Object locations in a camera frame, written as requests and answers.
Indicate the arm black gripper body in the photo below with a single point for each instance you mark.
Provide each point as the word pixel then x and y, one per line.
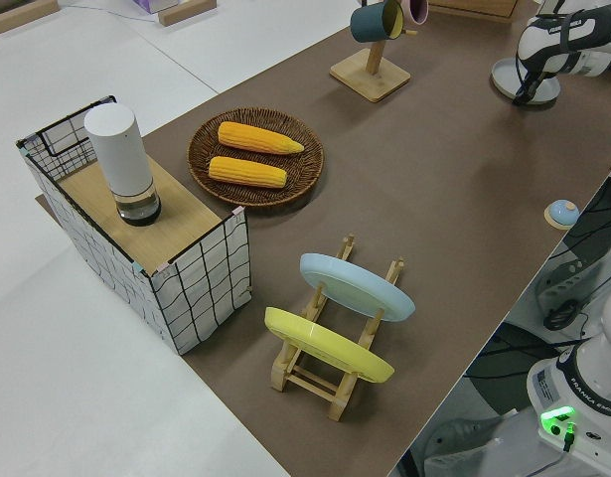
pixel 534 77

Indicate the gray round plate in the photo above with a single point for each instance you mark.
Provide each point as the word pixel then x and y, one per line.
pixel 504 74

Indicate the round brown wicker basket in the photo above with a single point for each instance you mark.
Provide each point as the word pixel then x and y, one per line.
pixel 305 174

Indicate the brown table mat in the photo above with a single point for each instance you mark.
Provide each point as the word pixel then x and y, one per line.
pixel 434 199

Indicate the gray plastic cover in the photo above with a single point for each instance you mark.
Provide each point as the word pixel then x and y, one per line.
pixel 459 442

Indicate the white perforated metal bracket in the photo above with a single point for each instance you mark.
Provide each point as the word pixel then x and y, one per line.
pixel 558 283

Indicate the wooden dish rack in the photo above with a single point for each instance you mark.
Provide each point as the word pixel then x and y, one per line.
pixel 310 382

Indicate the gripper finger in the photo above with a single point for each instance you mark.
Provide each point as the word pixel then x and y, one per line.
pixel 523 95

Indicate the light blue plate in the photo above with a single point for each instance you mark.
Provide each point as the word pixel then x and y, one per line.
pixel 357 288

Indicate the light wooden box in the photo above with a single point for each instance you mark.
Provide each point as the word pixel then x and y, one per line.
pixel 479 7

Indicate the short wooden block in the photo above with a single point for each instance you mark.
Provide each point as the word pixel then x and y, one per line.
pixel 186 11

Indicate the white cylinder with glass base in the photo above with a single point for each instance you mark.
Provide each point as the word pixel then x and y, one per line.
pixel 121 159

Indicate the teal mug with yellow inside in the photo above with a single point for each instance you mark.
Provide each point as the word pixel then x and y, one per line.
pixel 367 22

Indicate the small blue round puck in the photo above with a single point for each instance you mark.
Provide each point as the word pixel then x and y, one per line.
pixel 562 212

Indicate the pink mug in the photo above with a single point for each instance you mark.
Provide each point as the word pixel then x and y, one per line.
pixel 415 10

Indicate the yellow corn cob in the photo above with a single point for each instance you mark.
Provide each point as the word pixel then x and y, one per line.
pixel 245 172
pixel 258 138

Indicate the yellow plate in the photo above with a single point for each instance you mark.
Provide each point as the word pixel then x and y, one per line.
pixel 325 343

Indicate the wooden mug tree stand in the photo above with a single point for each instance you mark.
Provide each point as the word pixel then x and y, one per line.
pixel 369 74

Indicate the long wooden block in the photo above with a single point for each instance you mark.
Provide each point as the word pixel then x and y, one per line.
pixel 22 14

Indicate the pink clip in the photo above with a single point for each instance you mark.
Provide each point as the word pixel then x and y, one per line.
pixel 162 269
pixel 238 213

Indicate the purple tissue box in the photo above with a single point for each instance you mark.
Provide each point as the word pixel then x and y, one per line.
pixel 153 5

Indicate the wooden basket lid board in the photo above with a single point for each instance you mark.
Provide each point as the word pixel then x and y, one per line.
pixel 181 218

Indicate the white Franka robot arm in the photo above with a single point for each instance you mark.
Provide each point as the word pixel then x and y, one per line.
pixel 583 35

